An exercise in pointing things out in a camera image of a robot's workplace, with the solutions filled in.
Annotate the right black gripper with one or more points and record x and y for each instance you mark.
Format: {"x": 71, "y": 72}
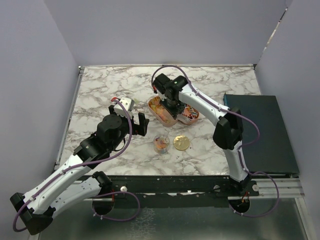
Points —
{"x": 173, "y": 112}

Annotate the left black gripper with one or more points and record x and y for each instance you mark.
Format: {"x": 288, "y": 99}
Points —
{"x": 140, "y": 129}

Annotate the clear plastic scoop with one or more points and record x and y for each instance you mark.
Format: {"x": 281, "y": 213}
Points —
{"x": 182, "y": 117}

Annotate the pink tray of gummy candies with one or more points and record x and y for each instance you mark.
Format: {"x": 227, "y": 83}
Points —
{"x": 161, "y": 114}

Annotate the pink tray of lollipops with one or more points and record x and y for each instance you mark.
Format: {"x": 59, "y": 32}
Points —
{"x": 192, "y": 114}

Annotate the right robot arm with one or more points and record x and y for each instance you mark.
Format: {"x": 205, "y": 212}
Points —
{"x": 228, "y": 133}

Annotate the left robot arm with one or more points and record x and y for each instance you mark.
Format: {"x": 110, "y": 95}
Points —
{"x": 38, "y": 207}

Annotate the clear glass jar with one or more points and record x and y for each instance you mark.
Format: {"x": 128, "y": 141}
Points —
{"x": 161, "y": 144}

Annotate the gold jar lid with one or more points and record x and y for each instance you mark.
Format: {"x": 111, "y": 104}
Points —
{"x": 181, "y": 142}

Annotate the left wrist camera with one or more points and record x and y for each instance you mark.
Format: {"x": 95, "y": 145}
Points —
{"x": 123, "y": 106}

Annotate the blue network switch box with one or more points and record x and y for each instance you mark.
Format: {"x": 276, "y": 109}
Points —
{"x": 273, "y": 152}

